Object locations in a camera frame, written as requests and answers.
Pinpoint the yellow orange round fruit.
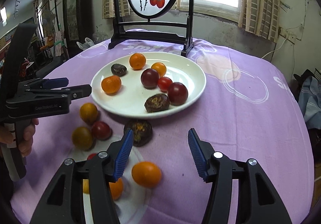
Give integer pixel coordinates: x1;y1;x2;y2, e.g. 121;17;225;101
79;103;99;125

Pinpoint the yellow green round fruit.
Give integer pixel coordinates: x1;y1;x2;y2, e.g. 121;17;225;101
71;127;95;151

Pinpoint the small dark purple fruit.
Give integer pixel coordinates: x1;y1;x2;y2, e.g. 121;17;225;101
111;64;127;77

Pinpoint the red cherry tomato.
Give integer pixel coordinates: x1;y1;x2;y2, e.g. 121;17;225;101
87;153;96;160

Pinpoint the large orange mandarin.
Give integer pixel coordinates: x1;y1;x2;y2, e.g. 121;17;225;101
82;177;124;201

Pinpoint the dark passion fruit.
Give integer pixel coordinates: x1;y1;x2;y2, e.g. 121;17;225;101
124;119;153;147
144;94;170;113

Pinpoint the smooth orange fruit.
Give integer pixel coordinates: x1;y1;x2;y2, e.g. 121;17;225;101
132;162;162;188

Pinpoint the person's left hand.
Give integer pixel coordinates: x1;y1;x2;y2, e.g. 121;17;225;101
0;119;39;157

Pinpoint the orange mandarin plate left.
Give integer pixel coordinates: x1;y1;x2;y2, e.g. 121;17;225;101
101;75;122;95

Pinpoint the orange mandarin plate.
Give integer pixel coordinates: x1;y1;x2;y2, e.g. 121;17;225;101
101;75;122;95
129;53;146;70

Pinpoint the white plastic bag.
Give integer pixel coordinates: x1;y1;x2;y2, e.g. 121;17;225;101
76;38;95;51

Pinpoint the white oval plate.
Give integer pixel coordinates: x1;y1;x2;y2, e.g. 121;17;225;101
91;52;207;119

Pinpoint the orange mandarin plate back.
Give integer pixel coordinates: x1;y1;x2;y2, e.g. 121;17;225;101
129;53;146;70

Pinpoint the dark red plum left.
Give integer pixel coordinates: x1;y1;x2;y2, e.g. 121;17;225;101
140;68;160;89

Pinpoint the dark red plum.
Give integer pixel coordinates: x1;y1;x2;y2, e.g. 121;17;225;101
167;82;188;106
140;68;160;89

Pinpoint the small red tomato plate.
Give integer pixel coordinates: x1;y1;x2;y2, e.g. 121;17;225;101
157;77;173;93

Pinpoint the small orange tomato plate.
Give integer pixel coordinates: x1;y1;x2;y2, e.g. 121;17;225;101
151;62;167;77

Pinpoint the dark red plum right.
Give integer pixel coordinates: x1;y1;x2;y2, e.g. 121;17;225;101
167;82;188;106

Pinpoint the dark wooden cabinet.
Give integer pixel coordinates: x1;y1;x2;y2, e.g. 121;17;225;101
63;0;93;58

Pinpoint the blue cloth bag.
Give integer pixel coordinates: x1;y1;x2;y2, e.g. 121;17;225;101
294;69;320;130

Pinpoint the black framed round painting screen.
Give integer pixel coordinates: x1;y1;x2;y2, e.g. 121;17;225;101
108;0;194;57

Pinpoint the right beige curtain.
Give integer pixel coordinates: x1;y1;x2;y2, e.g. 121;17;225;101
238;0;280;43

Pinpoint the white power cable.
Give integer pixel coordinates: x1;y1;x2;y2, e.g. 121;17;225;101
260;35;288;60

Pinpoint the white wall socket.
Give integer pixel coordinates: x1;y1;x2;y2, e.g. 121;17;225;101
278;27;297;44

